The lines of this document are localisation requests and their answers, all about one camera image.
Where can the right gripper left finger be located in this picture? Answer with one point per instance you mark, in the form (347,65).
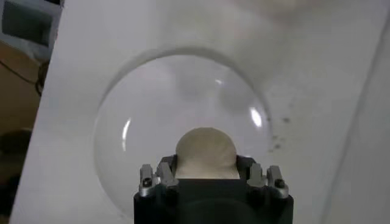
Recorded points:
(166,175)

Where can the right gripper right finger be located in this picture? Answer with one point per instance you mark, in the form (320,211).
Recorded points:
(256,175)

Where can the white steamed baozi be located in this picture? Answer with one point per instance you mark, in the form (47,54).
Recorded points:
(207,152)

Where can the white round plate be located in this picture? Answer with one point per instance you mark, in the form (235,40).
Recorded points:
(182,97)

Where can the white framed grey panel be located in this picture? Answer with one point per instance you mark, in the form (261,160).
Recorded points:
(27,22)

